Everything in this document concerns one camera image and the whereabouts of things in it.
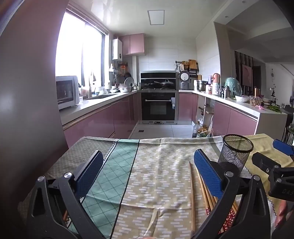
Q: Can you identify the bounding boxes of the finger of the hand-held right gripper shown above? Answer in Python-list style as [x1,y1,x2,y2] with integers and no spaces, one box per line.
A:
[251,152,294,177]
[273,139,294,159]

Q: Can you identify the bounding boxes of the black wok with lid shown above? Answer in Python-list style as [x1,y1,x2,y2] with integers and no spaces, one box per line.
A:
[154,79,175,88]

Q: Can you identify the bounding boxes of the stainless steel pot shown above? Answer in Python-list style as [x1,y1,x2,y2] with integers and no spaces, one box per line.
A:
[196,80,208,92]

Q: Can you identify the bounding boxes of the pink base cabinets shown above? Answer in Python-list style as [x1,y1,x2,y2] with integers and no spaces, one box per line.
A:
[179,92,259,138]
[63,91,141,147]

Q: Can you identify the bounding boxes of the wall rack with cutting boards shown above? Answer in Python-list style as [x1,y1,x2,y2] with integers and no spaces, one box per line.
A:
[176,59,199,77]

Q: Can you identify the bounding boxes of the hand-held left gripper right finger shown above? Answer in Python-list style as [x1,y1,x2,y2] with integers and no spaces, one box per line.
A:
[192,149,278,239]

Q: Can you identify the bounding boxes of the kitchen window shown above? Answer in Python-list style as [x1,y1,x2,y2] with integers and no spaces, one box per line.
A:
[56,9,108,92]

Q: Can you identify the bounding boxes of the patterned patchwork tablecloth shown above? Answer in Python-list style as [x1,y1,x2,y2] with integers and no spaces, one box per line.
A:
[18,135,294,239]

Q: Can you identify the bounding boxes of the pink wall cabinets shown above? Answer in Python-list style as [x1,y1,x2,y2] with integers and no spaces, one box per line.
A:
[119,33,145,56]

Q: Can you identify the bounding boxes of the teal plastic bag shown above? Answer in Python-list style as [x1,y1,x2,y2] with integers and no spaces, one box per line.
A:
[225,77,243,97]

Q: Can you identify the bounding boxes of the white microwave oven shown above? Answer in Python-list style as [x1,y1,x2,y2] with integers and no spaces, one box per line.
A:
[56,76,80,110]

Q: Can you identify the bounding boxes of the yellow cloth zigzag edge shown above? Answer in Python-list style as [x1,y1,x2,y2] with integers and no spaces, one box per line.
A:
[240,133,294,182]

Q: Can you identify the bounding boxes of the wooden chopstick floral end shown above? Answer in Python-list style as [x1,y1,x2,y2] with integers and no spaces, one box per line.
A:
[189,161,196,233]

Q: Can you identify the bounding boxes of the framed wall picture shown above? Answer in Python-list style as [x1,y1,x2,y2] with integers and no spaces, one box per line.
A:
[242,64,253,87]

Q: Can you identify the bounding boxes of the bundle of wooden chopsticks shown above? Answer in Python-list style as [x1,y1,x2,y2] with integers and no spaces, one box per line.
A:
[197,171,240,235]

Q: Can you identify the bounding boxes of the green vegetables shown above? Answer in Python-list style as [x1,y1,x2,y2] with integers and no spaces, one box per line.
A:
[266,104,282,113]

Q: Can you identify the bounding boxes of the white kitchen countertop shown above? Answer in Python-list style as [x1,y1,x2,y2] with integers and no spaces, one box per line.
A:
[179,90,288,138]
[59,90,138,126]

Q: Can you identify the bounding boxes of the grey refrigerator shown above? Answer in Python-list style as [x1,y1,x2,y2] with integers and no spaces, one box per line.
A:
[0,0,70,198]

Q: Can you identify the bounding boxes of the square ceiling light panel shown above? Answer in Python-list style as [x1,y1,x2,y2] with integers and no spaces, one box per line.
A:
[147,10,165,25]

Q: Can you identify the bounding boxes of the white wall water heater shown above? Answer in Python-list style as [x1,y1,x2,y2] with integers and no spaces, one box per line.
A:
[112,39,123,60]

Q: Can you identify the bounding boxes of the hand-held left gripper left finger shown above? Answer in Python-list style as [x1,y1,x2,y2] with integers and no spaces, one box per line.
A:
[18,150,104,239]

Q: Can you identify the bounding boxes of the silver rice cooker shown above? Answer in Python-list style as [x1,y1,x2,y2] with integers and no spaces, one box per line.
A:
[179,70,191,90]

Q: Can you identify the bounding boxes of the clear glass container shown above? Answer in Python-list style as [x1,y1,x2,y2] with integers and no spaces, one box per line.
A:
[249,95,262,106]

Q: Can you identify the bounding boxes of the black mesh utensil holder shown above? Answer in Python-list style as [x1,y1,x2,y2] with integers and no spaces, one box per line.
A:
[217,134,254,178]

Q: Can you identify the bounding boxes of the person's right hand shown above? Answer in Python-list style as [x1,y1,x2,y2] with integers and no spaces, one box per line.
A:
[276,202,288,230]

